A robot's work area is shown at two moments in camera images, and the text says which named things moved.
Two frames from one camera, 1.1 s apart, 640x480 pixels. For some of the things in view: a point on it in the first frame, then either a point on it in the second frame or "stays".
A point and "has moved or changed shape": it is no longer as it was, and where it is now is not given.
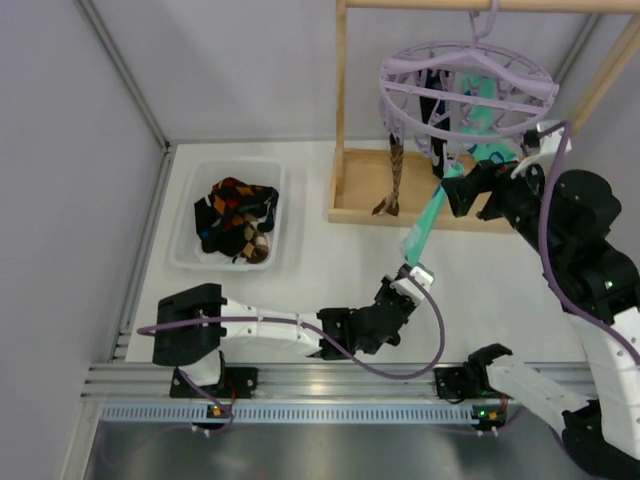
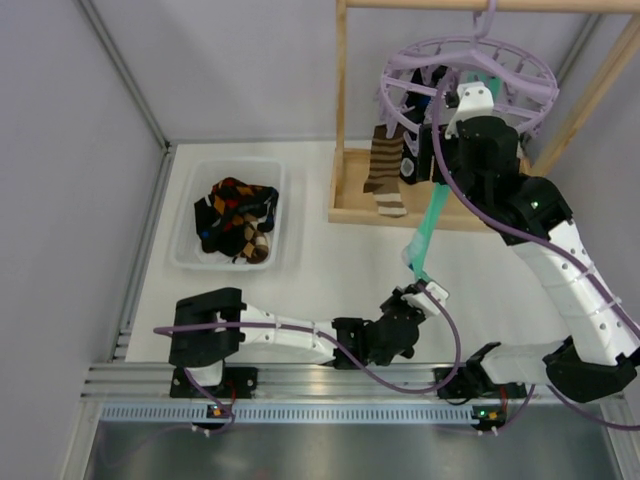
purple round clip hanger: (464, 90) stays
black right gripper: (482, 181) -> (427, 155)
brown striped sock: (391, 204) has moved or changed shape
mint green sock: (418, 234) has moved or changed shape
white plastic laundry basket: (197, 182) stays
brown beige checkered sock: (257, 247) stays
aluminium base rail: (309, 380) stays
